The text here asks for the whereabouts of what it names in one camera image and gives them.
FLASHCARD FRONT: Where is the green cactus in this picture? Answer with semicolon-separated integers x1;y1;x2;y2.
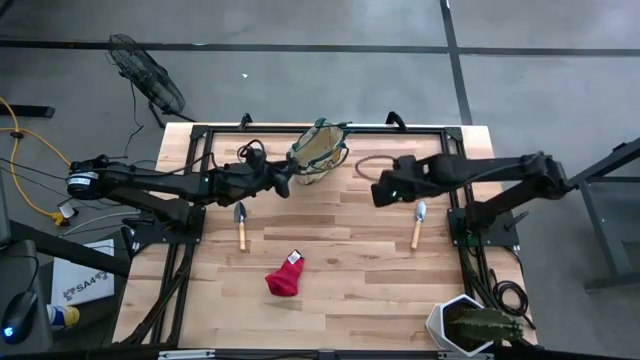
446;306;525;346

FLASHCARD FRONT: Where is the black side desk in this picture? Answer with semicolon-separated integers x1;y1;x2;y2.
0;238;54;357

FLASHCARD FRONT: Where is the black floor bar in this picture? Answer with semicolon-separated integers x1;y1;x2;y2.
0;103;56;120

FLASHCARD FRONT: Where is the yellow extension cord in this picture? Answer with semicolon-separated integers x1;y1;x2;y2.
0;96;74;227

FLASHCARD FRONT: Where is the blue yellow small item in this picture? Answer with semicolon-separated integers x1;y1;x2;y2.
46;303;81;330

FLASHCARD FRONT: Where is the coiled black cable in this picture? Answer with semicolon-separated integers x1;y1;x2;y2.
490;247;537;331

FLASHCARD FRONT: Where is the white faceted planter pot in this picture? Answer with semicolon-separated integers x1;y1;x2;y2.
424;293;496;359

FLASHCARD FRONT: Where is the black computer mouse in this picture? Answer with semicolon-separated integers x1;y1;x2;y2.
1;291;40;346

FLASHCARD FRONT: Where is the silver metal bracket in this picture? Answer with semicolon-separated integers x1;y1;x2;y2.
158;348;217;360

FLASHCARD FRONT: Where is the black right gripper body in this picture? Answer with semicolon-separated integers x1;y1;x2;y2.
370;154;439;208

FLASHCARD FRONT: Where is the white printed cardboard box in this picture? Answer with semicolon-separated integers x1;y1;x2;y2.
50;238;116;307

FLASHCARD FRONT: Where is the black floor fan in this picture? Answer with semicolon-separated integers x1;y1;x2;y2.
104;33;197;130

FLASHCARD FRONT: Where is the beige green canvas gardening bag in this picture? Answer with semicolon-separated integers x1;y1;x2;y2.
287;117;352;186

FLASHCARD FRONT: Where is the red gardening glove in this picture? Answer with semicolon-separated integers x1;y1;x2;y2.
264;248;306;298

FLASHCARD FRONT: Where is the black metal side stand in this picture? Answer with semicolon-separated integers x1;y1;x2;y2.
562;137;640;292

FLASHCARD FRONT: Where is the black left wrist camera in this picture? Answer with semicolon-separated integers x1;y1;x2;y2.
243;143;268;170

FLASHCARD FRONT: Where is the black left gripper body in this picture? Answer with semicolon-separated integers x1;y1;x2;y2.
224;162;279;194

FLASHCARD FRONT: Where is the silver trowel wooden handle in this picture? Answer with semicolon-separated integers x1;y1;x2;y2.
409;199;429;251

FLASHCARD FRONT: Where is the dark trowel wooden handle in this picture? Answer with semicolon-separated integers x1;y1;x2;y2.
233;200;249;252

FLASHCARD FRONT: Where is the white tagged power plug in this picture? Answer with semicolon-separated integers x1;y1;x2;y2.
56;199;80;221

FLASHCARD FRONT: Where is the black metal table frame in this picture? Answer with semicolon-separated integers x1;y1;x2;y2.
119;112;525;351

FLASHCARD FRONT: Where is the black diagonal floor beam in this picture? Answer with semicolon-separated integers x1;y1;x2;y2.
0;219;132;279

